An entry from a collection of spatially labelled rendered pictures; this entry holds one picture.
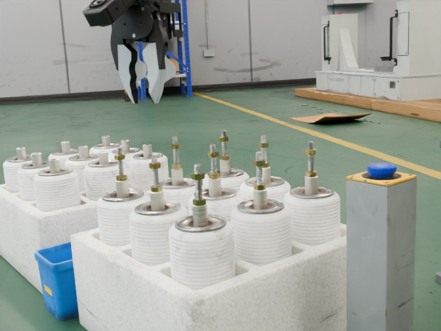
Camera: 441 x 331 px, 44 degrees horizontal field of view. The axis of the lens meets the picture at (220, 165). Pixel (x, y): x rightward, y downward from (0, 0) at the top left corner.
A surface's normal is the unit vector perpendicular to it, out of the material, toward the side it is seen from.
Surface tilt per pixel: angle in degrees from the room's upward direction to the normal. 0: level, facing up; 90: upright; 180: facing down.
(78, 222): 90
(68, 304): 92
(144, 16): 90
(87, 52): 90
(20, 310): 0
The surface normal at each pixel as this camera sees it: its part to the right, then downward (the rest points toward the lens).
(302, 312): 0.62, 0.13
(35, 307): -0.05, -0.98
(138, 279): -0.79, 0.16
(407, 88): 0.22, 0.18
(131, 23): -0.47, 0.20
